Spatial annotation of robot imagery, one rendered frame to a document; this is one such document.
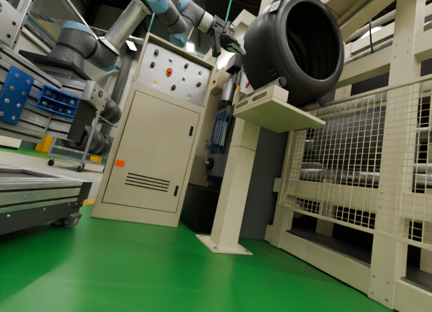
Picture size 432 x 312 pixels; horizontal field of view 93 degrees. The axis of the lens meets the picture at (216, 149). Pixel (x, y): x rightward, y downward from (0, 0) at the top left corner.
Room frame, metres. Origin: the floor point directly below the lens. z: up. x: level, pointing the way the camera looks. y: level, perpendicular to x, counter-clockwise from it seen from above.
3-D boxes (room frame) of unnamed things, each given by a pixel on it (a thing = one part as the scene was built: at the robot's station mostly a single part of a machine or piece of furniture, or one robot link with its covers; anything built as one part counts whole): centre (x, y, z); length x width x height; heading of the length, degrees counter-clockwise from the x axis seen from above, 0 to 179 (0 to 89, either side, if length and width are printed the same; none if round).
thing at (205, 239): (1.35, -0.17, 0.01); 0.27 x 0.27 x 0.02; 24
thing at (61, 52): (0.92, 0.78, 0.77); 0.15 x 0.15 x 0.10
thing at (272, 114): (1.12, -0.29, 0.80); 0.37 x 0.36 x 0.02; 114
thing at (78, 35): (0.92, 0.77, 0.88); 0.13 x 0.12 x 0.14; 154
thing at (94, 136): (4.41, 2.67, 0.96); 1.30 x 0.62 x 1.92; 6
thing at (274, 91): (1.07, -0.17, 0.84); 0.36 x 0.09 x 0.06; 24
